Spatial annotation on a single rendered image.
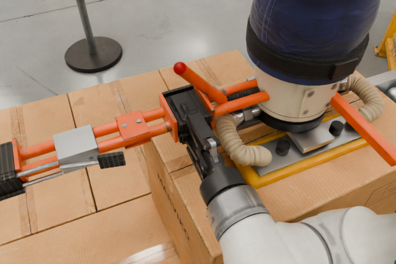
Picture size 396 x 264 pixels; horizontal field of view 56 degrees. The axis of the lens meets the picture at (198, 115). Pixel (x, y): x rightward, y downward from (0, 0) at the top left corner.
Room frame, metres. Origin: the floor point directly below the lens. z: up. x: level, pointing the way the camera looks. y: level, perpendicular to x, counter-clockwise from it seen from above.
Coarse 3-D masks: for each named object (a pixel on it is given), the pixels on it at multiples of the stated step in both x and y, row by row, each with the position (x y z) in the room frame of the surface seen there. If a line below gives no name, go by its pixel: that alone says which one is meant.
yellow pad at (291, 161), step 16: (336, 128) 0.54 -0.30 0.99; (352, 128) 0.56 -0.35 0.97; (256, 144) 0.51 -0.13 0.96; (272, 144) 0.51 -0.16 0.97; (288, 144) 0.49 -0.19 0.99; (336, 144) 0.51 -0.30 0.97; (352, 144) 0.51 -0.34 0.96; (368, 144) 0.53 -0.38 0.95; (272, 160) 0.47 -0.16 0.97; (288, 160) 0.47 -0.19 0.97; (304, 160) 0.47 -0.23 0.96; (320, 160) 0.47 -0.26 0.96; (256, 176) 0.43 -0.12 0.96; (272, 176) 0.43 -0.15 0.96; (288, 176) 0.44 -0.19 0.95
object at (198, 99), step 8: (176, 88) 0.55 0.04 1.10; (184, 88) 0.55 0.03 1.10; (192, 88) 0.56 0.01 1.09; (160, 96) 0.52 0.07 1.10; (168, 96) 0.53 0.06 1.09; (192, 96) 0.53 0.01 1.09; (200, 96) 0.53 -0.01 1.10; (160, 104) 0.52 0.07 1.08; (168, 104) 0.51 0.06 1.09; (192, 104) 0.51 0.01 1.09; (200, 104) 0.51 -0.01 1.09; (208, 104) 0.50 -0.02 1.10; (168, 112) 0.48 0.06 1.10; (176, 112) 0.49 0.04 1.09; (208, 112) 0.49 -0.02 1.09; (176, 120) 0.46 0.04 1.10; (208, 120) 0.47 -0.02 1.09; (176, 128) 0.45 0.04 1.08; (184, 128) 0.45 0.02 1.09; (176, 136) 0.45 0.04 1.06; (184, 136) 0.45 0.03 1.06
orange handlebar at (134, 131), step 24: (264, 96) 0.54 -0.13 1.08; (336, 96) 0.54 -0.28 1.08; (120, 120) 0.47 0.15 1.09; (144, 120) 0.47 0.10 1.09; (168, 120) 0.48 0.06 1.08; (360, 120) 0.48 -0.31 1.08; (48, 144) 0.42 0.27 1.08; (120, 144) 0.42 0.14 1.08; (384, 144) 0.42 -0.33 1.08; (24, 168) 0.37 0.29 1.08; (48, 168) 0.37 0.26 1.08
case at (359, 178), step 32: (352, 96) 0.69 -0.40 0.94; (384, 96) 0.69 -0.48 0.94; (256, 128) 0.58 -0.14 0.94; (384, 128) 0.58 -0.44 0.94; (160, 160) 0.50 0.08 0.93; (352, 160) 0.48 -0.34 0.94; (384, 160) 0.48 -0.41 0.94; (160, 192) 0.53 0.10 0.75; (192, 192) 0.40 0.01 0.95; (288, 192) 0.40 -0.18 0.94; (320, 192) 0.40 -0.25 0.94; (352, 192) 0.41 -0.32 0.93; (384, 192) 0.47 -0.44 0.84; (192, 224) 0.34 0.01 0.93; (192, 256) 0.35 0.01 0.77
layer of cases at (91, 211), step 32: (192, 64) 1.32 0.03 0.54; (224, 64) 1.32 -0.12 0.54; (64, 96) 1.11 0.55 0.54; (96, 96) 1.11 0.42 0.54; (128, 96) 1.11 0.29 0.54; (0, 128) 0.93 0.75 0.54; (32, 128) 0.93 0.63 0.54; (64, 128) 0.93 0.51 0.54; (32, 160) 0.78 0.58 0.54; (128, 160) 0.78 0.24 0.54; (32, 192) 0.65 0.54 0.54; (64, 192) 0.65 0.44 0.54; (96, 192) 0.65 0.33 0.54; (128, 192) 0.65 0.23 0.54; (0, 224) 0.54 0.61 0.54; (32, 224) 0.54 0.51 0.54; (64, 224) 0.54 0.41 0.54; (96, 224) 0.54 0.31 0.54; (128, 224) 0.54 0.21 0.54; (160, 224) 0.54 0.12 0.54; (0, 256) 0.44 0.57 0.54; (32, 256) 0.44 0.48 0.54; (64, 256) 0.44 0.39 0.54; (96, 256) 0.44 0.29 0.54; (128, 256) 0.44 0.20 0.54; (160, 256) 0.44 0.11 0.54
